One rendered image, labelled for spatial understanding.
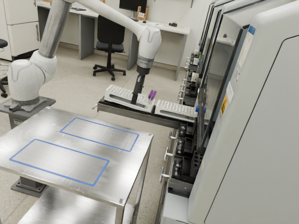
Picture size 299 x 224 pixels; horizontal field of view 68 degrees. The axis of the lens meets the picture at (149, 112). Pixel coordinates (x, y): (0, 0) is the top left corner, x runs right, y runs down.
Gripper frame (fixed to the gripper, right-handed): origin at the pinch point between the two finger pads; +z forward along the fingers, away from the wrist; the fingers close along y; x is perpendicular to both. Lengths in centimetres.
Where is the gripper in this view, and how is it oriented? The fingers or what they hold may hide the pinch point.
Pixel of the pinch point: (136, 97)
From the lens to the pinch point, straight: 135.2
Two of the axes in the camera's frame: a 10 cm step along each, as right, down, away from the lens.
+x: 9.5, 3.1, -0.6
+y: -2.0, 4.5, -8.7
